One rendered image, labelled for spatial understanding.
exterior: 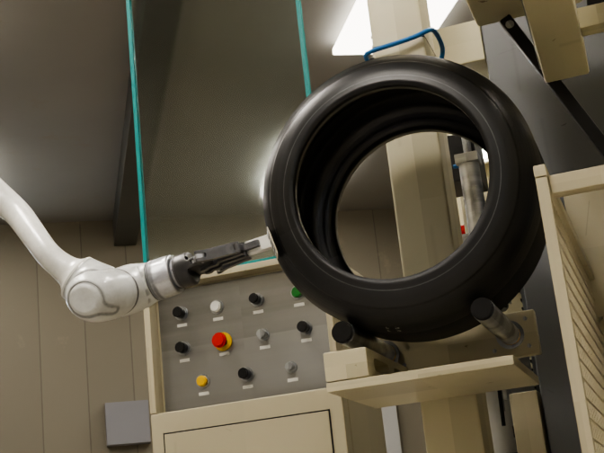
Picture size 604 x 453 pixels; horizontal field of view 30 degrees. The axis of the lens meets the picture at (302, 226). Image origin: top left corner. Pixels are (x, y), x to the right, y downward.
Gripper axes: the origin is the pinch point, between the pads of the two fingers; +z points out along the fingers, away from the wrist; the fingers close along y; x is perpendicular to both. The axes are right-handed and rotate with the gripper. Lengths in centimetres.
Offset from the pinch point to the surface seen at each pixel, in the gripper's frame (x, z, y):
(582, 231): 14, 64, 21
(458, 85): -14, 51, -12
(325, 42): -263, -57, 425
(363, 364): 33.4, 17.3, -9.3
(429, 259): 7.2, 29.7, 27.5
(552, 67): -22, 69, 15
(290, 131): -17.1, 15.4, -12.0
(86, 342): -194, -385, 665
